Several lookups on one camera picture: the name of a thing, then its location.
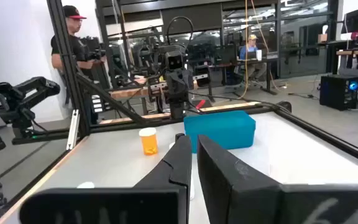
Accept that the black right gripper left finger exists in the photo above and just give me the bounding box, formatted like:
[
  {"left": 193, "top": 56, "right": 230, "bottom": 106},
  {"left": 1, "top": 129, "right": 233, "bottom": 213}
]
[{"left": 19, "top": 133, "right": 193, "bottom": 224}]

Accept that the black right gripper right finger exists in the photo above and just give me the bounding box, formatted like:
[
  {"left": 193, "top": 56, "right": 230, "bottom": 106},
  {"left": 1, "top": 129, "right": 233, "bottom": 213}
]
[{"left": 196, "top": 134, "right": 358, "bottom": 224}]

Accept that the orange medicine bottle white cap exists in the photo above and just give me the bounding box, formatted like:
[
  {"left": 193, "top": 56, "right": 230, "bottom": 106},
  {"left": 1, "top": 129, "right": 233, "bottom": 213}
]
[{"left": 138, "top": 127, "right": 159, "bottom": 156}]

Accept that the blue plastic bin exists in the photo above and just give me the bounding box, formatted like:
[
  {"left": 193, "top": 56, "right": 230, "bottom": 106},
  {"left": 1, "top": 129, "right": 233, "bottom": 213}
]
[{"left": 183, "top": 110, "right": 257, "bottom": 154}]

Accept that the dark office desk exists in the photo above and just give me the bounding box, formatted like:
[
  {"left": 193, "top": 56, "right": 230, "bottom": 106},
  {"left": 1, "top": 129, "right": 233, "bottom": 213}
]
[{"left": 197, "top": 55, "right": 279, "bottom": 96}]

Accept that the silver aluminium bar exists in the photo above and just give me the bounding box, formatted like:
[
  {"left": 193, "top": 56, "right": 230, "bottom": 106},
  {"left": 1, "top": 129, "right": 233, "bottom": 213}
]
[{"left": 65, "top": 108, "right": 81, "bottom": 151}]

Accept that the black computer tower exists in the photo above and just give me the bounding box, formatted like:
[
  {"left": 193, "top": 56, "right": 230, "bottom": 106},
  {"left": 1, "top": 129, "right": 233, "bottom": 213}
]
[{"left": 319, "top": 74, "right": 358, "bottom": 111}]

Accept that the grey wooden-top workbench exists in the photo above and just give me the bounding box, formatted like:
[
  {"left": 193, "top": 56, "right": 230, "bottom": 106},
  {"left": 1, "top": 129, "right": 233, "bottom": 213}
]
[{"left": 336, "top": 48, "right": 358, "bottom": 82}]

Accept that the black computer monitor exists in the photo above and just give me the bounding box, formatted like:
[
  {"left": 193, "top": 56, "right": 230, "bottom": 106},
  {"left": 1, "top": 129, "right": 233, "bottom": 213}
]
[{"left": 341, "top": 7, "right": 358, "bottom": 34}]

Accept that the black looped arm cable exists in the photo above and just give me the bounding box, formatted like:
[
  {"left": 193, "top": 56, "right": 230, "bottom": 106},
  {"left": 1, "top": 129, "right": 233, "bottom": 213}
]
[{"left": 165, "top": 16, "right": 195, "bottom": 47}]

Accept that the yellow hanging cable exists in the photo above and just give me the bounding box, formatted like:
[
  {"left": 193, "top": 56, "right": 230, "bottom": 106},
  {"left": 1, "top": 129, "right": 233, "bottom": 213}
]
[{"left": 236, "top": 0, "right": 273, "bottom": 100}]

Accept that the black handheld camera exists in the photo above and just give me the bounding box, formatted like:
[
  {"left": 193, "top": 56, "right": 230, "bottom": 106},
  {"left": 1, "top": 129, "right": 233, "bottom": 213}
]
[{"left": 85, "top": 46, "right": 107, "bottom": 63}]

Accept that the black aluminium table frame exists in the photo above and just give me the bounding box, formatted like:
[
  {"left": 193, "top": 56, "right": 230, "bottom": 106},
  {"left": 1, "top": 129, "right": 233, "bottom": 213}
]
[{"left": 11, "top": 0, "right": 358, "bottom": 170}]

